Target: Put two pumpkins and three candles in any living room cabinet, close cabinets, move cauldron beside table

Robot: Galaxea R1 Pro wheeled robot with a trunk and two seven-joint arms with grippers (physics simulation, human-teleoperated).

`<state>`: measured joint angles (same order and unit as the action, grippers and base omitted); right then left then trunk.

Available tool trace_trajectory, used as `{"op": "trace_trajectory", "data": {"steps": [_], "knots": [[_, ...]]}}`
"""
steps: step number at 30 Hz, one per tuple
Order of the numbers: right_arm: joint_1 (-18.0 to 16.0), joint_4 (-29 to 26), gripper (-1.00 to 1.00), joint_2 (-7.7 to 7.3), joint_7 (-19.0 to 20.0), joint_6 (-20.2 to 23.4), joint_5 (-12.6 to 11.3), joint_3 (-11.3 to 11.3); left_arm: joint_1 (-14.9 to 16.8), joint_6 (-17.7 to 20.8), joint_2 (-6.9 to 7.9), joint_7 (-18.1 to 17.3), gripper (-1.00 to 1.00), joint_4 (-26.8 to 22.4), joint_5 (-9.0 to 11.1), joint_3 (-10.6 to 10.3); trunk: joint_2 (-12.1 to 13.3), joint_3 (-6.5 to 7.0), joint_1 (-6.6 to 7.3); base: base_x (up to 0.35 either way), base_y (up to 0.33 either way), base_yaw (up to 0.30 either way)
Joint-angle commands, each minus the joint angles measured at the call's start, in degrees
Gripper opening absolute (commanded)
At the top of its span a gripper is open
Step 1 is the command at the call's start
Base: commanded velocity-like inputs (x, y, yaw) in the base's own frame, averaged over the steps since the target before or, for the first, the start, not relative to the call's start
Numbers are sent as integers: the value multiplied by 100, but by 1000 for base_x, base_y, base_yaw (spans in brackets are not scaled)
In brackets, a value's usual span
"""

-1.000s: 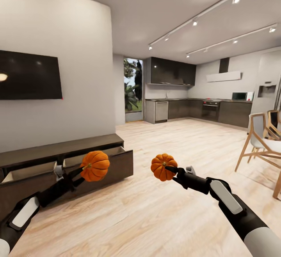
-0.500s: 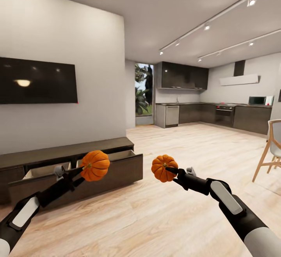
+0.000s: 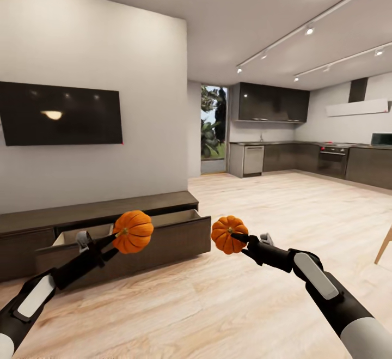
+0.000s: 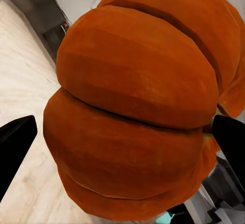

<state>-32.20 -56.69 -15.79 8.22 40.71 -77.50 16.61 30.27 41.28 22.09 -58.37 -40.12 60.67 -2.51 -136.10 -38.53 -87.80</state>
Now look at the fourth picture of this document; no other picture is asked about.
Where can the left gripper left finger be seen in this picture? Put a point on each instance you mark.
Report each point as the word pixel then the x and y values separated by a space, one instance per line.
pixel 16 138

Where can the oven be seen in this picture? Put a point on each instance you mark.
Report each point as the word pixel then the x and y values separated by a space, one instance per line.
pixel 56 34

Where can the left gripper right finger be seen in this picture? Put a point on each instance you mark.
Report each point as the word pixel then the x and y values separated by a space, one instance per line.
pixel 230 136

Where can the stairs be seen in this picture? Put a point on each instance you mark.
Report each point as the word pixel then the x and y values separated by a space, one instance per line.
pixel 223 193

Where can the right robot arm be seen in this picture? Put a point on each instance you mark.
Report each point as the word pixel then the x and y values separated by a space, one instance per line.
pixel 184 214

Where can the pumpkin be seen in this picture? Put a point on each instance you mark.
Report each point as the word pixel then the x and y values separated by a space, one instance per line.
pixel 130 128

